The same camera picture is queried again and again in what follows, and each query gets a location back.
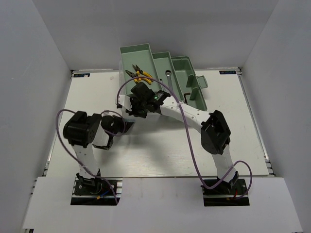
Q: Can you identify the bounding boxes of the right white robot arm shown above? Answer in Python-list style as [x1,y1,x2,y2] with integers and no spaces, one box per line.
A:
[129,83,239,194]

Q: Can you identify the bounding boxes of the blue label sticker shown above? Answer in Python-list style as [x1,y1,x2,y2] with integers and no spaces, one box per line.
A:
[73,73,90,78]
[219,70,237,75]

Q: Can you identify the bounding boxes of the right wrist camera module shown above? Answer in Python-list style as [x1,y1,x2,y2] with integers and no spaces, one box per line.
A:
[116,94,132,112]

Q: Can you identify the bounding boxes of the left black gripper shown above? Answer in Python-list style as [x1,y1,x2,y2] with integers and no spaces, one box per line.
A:
[110,115,135,136]

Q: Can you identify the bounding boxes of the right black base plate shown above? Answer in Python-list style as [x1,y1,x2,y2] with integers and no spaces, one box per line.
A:
[201,179,250,207]

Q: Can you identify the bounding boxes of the green cantilever toolbox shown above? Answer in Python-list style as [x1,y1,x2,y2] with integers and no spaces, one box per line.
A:
[119,44,208,111]

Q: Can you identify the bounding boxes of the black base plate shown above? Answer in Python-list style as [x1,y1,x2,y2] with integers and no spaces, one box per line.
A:
[201,179,250,207]
[70,178,122,206]

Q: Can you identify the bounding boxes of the left blue label sticker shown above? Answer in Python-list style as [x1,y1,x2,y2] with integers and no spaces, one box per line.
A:
[73,73,90,78]

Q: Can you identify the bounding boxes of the large silver ratchet wrench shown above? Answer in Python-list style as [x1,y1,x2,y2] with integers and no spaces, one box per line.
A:
[165,70,173,91]

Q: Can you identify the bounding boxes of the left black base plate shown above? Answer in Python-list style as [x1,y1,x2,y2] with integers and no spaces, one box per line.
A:
[70,178,122,206]

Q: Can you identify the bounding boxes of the bent brown hex key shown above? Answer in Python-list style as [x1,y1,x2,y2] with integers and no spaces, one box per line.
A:
[183,92,191,104]

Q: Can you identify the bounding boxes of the yellow-handled pliers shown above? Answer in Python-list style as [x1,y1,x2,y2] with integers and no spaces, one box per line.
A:
[125,70,153,85]
[132,65,152,78]

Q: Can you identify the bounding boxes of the right blue label sticker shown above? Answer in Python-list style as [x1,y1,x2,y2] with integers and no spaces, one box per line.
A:
[219,70,237,75]

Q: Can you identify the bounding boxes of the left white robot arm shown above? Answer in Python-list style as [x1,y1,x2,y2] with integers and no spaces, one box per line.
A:
[63,111,133,195]

